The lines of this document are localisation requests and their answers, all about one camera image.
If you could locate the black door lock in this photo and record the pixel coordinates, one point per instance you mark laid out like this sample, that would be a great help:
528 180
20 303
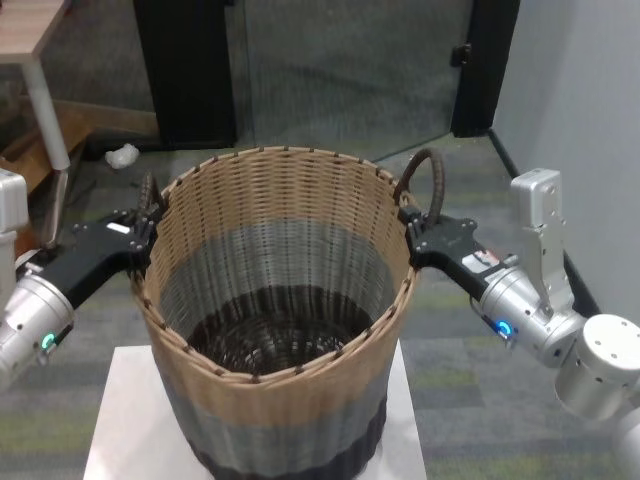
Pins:
461 54

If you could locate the white crumpled paper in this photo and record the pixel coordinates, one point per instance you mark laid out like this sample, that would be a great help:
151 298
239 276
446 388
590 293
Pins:
121 156

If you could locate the black door frame post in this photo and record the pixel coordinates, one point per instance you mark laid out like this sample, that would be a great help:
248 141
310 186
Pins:
485 65

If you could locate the flat brown cardboard sheet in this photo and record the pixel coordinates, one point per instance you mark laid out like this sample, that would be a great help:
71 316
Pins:
100 122

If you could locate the tan grey black woven basket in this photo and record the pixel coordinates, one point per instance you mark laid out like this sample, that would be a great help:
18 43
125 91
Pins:
280 400

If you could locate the glass door with frosted film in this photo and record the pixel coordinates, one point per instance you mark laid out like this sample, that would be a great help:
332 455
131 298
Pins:
350 75

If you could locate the wooden desk with white leg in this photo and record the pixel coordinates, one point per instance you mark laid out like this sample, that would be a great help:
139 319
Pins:
45 110

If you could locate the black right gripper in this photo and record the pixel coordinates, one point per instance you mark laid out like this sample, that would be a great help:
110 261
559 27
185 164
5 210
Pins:
455 247

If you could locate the wide black pillar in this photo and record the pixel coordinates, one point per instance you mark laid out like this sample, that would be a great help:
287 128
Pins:
185 70

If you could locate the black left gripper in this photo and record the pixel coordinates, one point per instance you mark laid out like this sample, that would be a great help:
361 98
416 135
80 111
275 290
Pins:
95 255

